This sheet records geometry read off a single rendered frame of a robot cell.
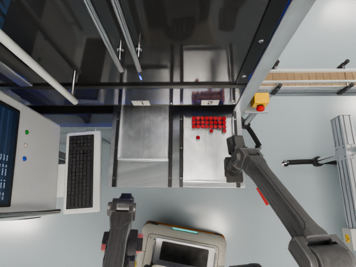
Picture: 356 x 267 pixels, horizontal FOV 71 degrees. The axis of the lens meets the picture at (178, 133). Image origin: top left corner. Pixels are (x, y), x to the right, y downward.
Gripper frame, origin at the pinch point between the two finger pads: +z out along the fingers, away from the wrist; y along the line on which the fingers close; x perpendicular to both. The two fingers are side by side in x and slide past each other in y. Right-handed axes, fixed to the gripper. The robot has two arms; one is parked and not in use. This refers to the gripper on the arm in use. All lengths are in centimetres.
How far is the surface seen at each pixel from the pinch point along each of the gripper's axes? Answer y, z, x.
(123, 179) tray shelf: 3, 20, 51
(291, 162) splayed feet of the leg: 35, 95, -69
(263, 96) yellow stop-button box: 38.7, -1.0, -18.8
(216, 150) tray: 17.5, 17.4, 2.9
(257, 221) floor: -10, 111, -39
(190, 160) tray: 12.3, 18.2, 16.5
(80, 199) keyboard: -6, 27, 74
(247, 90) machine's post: 34.1, -12.7, -8.2
